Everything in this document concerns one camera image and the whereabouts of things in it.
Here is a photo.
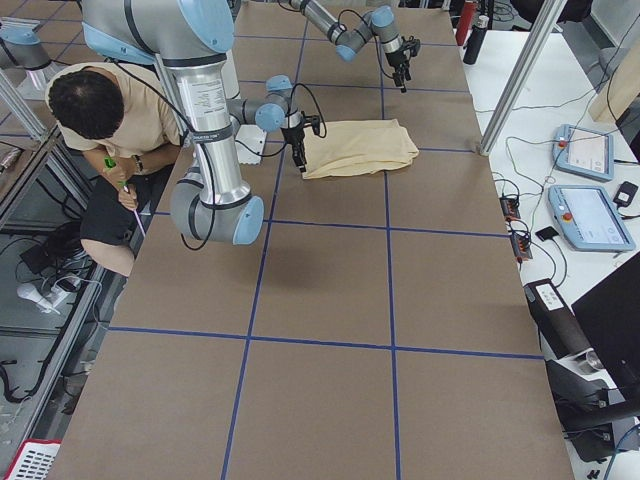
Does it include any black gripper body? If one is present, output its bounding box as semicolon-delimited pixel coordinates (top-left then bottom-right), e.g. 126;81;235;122
281;113;321;162
384;35;421;80

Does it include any cream long-sleeve printed shirt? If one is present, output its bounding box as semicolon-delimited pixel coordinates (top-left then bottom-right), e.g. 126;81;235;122
302;119;419;180

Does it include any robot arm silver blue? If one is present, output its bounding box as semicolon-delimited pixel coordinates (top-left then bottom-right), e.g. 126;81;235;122
277;0;421;93
82;1;324;245

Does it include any black water bottle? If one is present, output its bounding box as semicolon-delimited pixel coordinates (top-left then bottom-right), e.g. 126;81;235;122
463;15;490;65

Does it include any red cylinder bottle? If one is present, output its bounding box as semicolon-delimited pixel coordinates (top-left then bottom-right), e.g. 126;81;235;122
455;0;477;46

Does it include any orange terminal block far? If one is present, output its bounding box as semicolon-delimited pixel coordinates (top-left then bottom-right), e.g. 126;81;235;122
499;196;521;221

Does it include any orange terminal block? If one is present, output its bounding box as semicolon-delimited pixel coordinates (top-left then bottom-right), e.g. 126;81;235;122
510;230;533;264
499;196;521;221

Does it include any seated person in beige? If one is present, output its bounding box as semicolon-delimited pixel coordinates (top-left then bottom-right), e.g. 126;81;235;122
45;62;181;277

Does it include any pink stick with green tip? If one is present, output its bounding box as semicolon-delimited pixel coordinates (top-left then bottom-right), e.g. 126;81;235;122
102;157;149;241

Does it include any blue teach pendant far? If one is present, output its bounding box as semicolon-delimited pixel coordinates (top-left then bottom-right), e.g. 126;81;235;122
551;124;614;182

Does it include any blue teach pendant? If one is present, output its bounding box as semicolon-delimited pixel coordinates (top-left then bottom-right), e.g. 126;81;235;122
551;124;614;182
547;185;636;253

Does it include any orange terminal block near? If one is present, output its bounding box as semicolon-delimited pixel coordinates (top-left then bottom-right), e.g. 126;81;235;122
510;230;533;264

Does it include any blue teach pendant near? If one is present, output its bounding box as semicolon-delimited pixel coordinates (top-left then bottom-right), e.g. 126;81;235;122
547;185;636;253

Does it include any black power adapter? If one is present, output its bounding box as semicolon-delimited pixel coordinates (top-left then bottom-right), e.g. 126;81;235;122
613;181;639;208

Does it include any black box with white label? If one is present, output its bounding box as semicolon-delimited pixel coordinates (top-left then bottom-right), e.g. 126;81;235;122
523;279;591;358

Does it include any black monitor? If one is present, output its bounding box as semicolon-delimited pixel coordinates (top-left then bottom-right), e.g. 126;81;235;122
572;255;639;399

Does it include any red white plastic basket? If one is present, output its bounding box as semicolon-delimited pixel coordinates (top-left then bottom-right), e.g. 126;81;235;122
4;439;61;480

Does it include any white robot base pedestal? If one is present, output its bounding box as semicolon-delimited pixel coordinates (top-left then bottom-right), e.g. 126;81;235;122
235;125;267;165

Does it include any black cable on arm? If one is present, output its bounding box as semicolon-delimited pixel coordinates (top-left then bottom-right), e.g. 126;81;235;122
112;59;324;251
337;7;396;79

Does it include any aluminium frame post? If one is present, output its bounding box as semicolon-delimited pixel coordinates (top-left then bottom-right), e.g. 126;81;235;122
478;0;567;156

